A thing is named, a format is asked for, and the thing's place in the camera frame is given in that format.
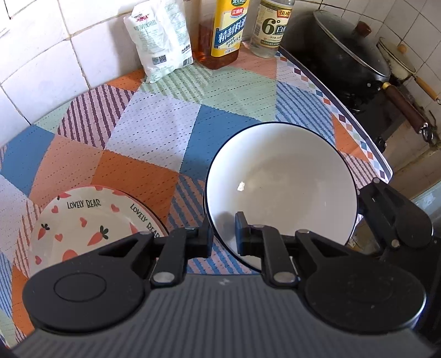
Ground cream enamel saucepan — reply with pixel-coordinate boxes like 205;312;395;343
377;36;441;103

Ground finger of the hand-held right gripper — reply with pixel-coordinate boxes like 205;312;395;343
357;178;402;249

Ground clear vinegar bottle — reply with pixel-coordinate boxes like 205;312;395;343
250;0;296;58

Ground pink carrot print plate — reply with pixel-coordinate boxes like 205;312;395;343
28;186;166;279

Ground glass wok lid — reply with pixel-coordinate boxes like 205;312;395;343
313;10;391;83

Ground black gas stove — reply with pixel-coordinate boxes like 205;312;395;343
339;77;436;155

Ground black wok with wooden handle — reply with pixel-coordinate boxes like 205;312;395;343
281;10;436;142

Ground large white ribbed bowl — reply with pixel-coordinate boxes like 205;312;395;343
203;121;361;275

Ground white salt bag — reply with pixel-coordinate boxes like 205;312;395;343
123;0;194;83

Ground colourful patchwork table mat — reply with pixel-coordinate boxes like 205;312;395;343
0;41;393;348

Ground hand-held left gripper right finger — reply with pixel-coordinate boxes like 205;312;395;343
234;211;350;286

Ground yellow label oil bottle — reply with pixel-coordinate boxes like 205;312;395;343
191;0;250;70

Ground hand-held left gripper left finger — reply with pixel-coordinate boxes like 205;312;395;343
98;217;214;286

